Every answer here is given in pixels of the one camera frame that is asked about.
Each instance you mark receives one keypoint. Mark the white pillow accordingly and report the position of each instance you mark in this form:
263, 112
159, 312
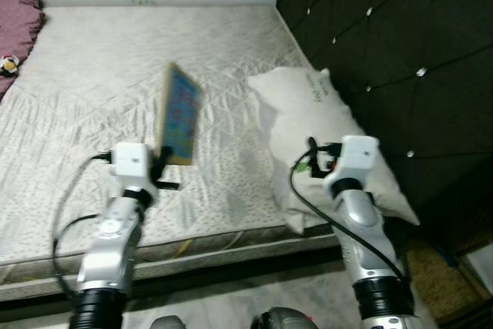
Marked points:
308, 105

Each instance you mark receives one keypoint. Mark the colourful picture book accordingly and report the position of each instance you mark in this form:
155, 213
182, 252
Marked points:
181, 113

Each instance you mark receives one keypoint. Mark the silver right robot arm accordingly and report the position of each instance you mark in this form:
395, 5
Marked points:
370, 236

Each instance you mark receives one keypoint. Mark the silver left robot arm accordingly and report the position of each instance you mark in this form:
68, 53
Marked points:
108, 244

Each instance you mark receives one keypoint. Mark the white quilted mattress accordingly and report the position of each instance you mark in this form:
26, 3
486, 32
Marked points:
92, 98

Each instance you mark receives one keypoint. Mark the black tufted headboard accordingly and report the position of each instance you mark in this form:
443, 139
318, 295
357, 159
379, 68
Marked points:
400, 36

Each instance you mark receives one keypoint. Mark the grey robot right leg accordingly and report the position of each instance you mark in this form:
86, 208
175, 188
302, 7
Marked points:
285, 320

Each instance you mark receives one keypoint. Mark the brown woven floor mat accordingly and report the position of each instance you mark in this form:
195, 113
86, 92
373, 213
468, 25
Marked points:
443, 283

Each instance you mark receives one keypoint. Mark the purple cartoon print blanket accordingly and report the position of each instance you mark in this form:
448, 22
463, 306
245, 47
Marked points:
19, 21

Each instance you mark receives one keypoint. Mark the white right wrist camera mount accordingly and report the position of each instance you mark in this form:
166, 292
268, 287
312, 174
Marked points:
354, 159

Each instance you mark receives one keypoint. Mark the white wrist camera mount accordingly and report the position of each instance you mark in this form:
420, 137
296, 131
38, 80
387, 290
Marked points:
131, 163
354, 159

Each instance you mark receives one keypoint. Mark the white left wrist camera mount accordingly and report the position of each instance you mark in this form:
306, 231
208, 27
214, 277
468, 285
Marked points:
131, 163

